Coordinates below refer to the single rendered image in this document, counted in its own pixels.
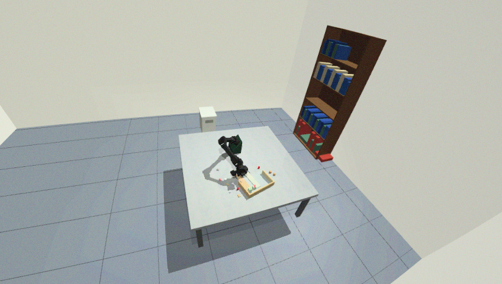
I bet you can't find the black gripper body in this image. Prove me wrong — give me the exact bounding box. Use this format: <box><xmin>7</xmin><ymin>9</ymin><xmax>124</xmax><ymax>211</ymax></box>
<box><xmin>230</xmin><ymin>166</ymin><xmax>248</xmax><ymax>176</ymax></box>

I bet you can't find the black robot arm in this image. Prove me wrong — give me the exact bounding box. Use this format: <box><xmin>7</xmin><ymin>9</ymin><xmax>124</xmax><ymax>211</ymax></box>
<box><xmin>218</xmin><ymin>136</ymin><xmax>247</xmax><ymax>176</ymax></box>

